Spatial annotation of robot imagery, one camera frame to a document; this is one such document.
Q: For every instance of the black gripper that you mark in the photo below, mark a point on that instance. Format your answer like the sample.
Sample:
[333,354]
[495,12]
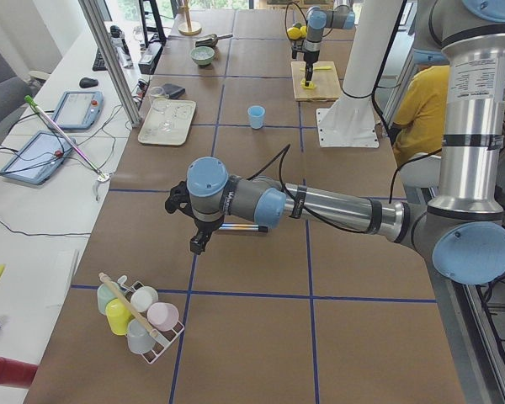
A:
[204,227]
[310,57]

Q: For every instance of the lemon slice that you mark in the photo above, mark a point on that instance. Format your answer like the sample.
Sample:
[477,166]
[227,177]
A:
[308,85]

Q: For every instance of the light blue plastic cup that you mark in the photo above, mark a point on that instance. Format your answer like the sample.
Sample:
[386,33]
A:
[256,114]

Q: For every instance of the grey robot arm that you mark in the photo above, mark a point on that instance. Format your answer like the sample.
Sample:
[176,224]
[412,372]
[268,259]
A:
[459,231]
[341,17]

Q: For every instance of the white cup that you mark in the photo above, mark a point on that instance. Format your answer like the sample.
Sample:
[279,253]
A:
[143,298]

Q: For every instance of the pink cup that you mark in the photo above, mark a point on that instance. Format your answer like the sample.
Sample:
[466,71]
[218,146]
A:
[163,316]

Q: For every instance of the mint green cup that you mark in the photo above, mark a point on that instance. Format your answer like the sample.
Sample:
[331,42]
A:
[104,296]

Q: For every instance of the yellow cup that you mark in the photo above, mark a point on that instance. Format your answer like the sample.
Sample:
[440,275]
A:
[118,317]

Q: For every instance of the grey blue cup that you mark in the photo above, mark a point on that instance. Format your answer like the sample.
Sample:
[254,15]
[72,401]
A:
[138,338]

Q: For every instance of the wooden cup tree stand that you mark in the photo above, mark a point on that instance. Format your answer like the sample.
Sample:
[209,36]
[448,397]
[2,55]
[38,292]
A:
[188,27]

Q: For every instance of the wooden cutting board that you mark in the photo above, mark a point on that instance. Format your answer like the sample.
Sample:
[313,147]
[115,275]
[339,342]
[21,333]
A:
[327,83]

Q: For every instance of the steel ice scoop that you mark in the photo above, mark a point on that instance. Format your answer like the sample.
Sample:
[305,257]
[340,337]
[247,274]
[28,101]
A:
[211,40]

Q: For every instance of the green bowl of ice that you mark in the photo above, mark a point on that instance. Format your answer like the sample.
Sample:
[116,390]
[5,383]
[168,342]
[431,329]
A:
[202,55]

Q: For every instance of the person in yellow shirt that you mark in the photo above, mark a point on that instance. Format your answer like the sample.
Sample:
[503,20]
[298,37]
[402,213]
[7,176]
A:
[420,119]

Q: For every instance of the cream bear serving tray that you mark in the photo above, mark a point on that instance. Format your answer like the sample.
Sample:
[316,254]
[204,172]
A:
[180,113]

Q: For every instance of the folded grey cloth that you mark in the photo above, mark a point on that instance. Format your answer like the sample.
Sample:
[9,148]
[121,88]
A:
[172,91]

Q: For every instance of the clear wine glass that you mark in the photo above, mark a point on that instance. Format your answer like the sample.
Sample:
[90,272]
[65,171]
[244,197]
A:
[157,99]

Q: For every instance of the upper teach pendant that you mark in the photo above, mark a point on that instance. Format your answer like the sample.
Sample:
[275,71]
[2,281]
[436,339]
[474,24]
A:
[78,110]

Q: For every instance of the teach pendant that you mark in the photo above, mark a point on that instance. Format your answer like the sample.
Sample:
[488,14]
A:
[78,110]
[38,159]

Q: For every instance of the lower teach pendant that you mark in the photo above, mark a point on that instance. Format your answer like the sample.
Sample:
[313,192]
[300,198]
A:
[38,159]

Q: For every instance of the black computer mouse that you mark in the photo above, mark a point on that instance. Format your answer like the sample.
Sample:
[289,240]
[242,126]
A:
[88,82]

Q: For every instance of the black keyboard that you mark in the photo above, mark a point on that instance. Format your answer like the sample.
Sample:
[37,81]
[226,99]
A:
[98,62]

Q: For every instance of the iridescent metal rod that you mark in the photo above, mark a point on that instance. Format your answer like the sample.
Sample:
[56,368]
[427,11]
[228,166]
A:
[102,177]

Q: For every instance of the red cylinder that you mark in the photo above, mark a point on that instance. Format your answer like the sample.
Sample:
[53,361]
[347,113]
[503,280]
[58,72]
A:
[14,373]

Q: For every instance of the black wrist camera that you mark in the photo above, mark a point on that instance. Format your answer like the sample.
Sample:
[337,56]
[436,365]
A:
[178,199]

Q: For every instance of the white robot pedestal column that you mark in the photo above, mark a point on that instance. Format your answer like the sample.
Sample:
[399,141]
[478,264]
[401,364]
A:
[381,45]

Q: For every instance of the wooden rack handle rod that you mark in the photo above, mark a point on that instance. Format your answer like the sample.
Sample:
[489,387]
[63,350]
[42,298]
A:
[105,279]

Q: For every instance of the white wire cup rack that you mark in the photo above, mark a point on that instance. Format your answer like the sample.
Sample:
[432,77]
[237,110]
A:
[164,339]

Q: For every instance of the aluminium frame post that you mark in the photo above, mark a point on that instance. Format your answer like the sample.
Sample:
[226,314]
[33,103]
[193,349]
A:
[96,24]

